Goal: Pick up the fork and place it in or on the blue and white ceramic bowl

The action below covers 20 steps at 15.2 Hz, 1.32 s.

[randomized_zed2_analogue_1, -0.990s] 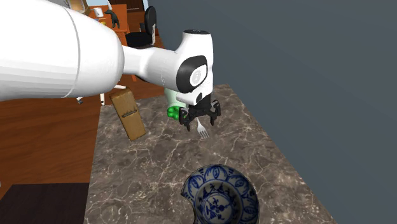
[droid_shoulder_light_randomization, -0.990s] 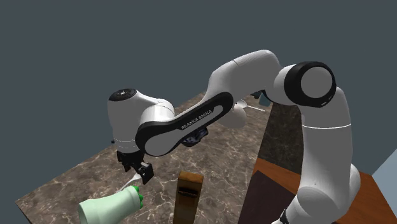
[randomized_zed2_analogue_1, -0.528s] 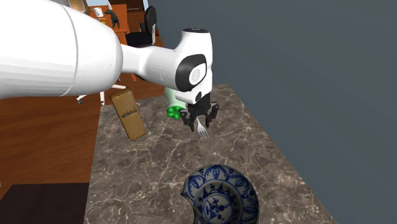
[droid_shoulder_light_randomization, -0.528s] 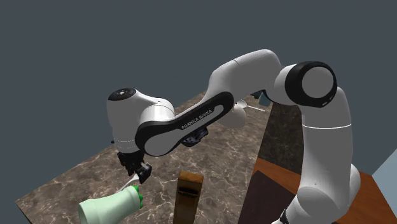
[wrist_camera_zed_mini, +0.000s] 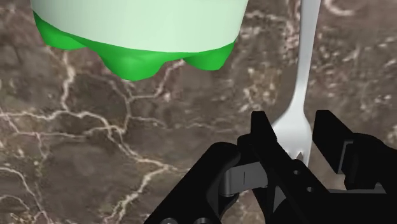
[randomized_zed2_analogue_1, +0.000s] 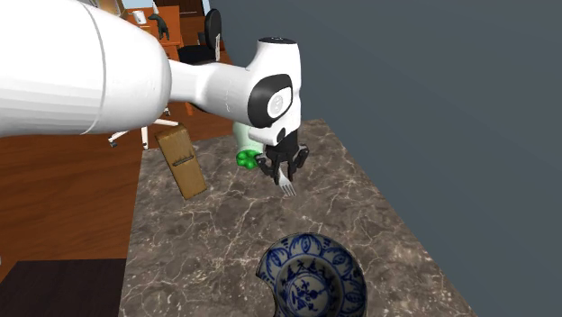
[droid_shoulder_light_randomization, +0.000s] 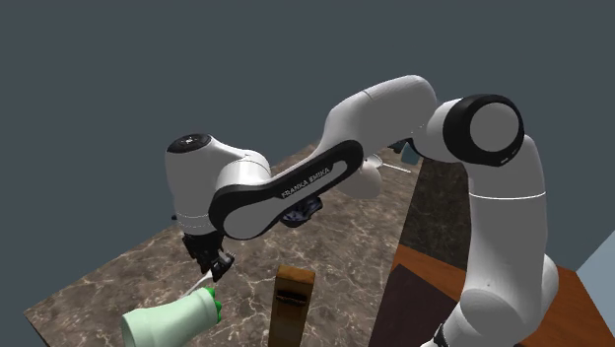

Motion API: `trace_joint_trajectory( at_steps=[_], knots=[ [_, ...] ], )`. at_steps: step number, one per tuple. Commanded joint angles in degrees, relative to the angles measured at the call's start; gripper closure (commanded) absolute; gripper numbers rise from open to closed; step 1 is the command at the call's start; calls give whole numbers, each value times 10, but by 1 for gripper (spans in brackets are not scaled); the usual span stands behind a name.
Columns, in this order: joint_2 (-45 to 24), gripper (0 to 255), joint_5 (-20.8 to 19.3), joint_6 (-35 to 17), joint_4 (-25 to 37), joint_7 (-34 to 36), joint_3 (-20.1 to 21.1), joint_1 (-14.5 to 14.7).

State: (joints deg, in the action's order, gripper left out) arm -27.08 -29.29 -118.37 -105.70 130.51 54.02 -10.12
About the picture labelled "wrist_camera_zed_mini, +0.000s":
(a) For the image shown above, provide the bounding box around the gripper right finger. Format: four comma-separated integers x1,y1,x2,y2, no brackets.
312,109,397,194

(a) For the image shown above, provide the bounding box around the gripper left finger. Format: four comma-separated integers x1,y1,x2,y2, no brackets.
144,111,291,224

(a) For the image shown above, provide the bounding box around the green bottle with pale label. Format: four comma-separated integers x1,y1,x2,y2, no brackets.
30,0,249,82

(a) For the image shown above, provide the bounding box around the white fork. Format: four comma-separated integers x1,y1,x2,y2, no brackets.
271,0,322,167

